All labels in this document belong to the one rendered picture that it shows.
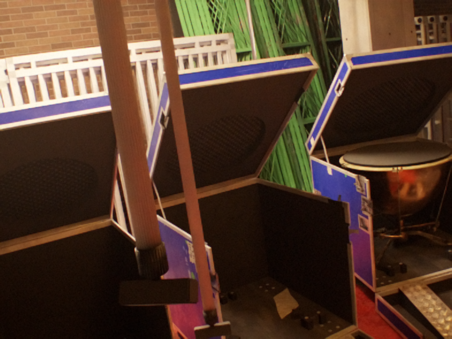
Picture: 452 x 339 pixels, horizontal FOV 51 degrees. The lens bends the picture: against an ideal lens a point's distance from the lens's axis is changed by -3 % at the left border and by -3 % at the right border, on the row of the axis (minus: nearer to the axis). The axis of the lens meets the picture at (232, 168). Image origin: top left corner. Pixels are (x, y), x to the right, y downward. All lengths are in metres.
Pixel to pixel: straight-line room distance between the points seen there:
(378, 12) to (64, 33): 3.00
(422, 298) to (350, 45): 2.31
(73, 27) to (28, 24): 0.44
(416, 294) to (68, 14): 4.03
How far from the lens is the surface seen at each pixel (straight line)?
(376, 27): 4.49
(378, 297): 3.45
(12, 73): 3.84
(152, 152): 2.78
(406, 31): 4.82
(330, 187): 3.79
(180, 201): 3.29
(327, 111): 3.60
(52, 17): 5.14
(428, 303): 3.43
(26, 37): 5.06
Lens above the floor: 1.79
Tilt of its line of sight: 12 degrees down
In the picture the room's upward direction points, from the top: 8 degrees counter-clockwise
